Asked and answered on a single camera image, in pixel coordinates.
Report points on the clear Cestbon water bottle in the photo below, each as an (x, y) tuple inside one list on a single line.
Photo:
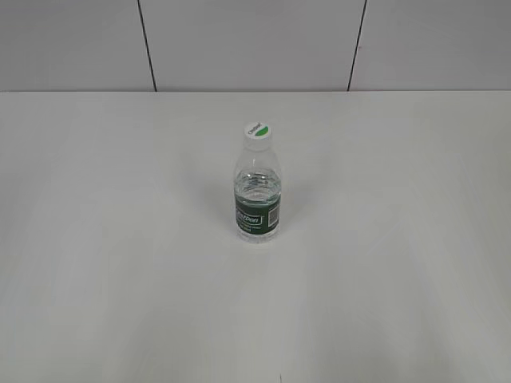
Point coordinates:
[(257, 186)]

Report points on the white green bottle cap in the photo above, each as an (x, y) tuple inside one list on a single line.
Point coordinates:
[(257, 136)]

